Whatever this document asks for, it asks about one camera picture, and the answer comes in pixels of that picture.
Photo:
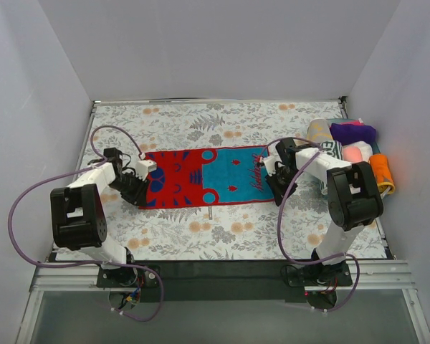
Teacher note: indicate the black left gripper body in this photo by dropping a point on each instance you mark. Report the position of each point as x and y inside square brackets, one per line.
[137, 190]

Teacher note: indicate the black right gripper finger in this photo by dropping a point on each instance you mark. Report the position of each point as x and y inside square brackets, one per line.
[290, 189]
[276, 189]

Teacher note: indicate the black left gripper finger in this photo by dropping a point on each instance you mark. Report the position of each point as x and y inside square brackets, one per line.
[132, 197]
[141, 193]

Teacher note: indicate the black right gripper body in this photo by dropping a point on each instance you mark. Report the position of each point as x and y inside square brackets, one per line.
[277, 183]

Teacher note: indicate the red and blue towel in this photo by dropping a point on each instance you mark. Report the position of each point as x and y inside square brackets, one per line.
[207, 177]

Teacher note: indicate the pink panda towel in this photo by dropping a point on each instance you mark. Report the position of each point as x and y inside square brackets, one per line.
[353, 154]

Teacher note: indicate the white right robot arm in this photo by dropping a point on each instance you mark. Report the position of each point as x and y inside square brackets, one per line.
[354, 202]

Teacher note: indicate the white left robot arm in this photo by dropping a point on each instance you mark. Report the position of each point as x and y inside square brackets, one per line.
[79, 222]

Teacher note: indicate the striped lemon rolled towel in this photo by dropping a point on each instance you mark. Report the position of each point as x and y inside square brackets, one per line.
[334, 149]

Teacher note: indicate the grey yellow rolled towel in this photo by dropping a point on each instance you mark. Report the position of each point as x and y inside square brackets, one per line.
[318, 131]

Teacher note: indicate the purple rolled towel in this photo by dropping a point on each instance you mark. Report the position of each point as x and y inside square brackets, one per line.
[347, 134]

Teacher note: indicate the white rolled towel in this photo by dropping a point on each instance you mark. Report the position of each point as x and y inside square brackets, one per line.
[362, 145]

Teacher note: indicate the orange rolled towel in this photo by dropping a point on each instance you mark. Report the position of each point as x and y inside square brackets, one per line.
[382, 173]

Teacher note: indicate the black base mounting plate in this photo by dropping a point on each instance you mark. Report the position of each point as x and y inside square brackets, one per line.
[217, 280]

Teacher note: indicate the teal towel tray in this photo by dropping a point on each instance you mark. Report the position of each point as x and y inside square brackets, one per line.
[367, 153]

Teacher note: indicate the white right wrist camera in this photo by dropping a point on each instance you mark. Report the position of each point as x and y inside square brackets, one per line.
[269, 163]

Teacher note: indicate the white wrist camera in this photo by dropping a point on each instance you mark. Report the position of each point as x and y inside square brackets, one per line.
[144, 167]
[269, 163]

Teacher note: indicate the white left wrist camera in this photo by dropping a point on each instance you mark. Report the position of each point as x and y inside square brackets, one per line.
[144, 167]

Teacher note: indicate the aluminium frame rail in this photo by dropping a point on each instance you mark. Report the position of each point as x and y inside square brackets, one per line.
[370, 274]

